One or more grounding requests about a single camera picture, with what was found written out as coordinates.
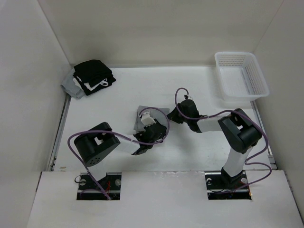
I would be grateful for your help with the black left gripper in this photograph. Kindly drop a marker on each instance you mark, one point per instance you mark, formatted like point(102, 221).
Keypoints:
point(163, 133)

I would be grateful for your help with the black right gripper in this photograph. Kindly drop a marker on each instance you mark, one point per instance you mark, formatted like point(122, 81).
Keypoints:
point(173, 116)

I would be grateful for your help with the grey tank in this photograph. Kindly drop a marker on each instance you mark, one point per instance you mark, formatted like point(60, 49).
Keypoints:
point(69, 86)
point(155, 114)

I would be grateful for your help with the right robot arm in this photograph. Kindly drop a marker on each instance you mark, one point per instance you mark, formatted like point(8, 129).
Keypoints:
point(239, 132)

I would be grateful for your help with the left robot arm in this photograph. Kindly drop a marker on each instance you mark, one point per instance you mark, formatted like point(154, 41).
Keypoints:
point(97, 143)

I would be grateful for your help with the folded black tank top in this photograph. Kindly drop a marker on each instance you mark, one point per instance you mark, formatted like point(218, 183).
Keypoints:
point(93, 72)

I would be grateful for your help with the folded white tank top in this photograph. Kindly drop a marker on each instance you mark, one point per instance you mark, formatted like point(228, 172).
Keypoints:
point(87, 85)

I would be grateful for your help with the folded grey tank top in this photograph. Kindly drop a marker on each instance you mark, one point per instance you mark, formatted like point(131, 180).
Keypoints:
point(69, 86)

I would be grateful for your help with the white plastic basket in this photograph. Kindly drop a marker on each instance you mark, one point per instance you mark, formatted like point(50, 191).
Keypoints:
point(240, 77)

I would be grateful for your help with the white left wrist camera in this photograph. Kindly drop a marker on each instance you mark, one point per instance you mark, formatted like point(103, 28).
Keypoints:
point(147, 120)

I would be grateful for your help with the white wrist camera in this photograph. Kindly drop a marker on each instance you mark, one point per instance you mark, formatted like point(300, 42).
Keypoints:
point(147, 120)
point(188, 97)

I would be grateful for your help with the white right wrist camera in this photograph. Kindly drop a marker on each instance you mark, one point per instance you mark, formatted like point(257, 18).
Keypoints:
point(188, 97)

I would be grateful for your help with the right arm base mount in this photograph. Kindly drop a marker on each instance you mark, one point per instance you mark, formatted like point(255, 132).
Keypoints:
point(217, 189)

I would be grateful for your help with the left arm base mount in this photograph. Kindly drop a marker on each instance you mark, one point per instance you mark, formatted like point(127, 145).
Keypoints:
point(88, 189)

